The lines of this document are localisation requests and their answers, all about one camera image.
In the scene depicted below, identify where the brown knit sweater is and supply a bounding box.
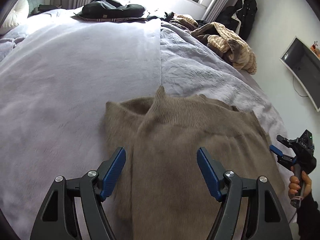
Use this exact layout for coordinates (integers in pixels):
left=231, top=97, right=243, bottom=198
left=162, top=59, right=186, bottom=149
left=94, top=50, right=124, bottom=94
left=105, top=87, right=285, bottom=239

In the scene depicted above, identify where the wall mounted television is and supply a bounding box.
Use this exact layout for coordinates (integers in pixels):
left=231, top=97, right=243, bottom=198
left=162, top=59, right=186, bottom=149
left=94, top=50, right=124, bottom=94
left=280, top=36, right=319, bottom=112

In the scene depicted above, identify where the black hanging jacket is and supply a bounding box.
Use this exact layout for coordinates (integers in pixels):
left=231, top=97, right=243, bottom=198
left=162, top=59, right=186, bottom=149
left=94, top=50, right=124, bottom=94
left=215, top=0, right=258, bottom=40

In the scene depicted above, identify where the lavender embossed bed quilt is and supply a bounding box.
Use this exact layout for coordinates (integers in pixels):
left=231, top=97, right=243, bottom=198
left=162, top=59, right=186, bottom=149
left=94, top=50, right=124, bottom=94
left=1, top=11, right=294, bottom=239

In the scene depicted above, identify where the person's right hand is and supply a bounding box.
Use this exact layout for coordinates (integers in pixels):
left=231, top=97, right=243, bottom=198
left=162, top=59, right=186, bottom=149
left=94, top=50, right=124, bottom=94
left=288, top=171, right=312, bottom=199

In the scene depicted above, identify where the black television cable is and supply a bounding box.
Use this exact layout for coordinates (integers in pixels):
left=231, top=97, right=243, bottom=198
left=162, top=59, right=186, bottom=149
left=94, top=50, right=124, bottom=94
left=292, top=76, right=309, bottom=98

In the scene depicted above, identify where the black folded garment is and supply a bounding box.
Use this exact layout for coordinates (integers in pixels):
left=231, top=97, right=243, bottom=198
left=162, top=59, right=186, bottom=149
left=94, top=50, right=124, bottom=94
left=72, top=0, right=148, bottom=23

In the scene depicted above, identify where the cream striped clothes pile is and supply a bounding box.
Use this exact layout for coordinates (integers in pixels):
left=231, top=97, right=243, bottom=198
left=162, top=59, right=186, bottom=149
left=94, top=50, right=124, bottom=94
left=164, top=12, right=257, bottom=75

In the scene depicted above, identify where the white round pillow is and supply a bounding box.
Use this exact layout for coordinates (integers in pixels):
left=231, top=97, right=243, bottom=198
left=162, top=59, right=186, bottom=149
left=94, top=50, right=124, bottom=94
left=1, top=0, right=29, bottom=35

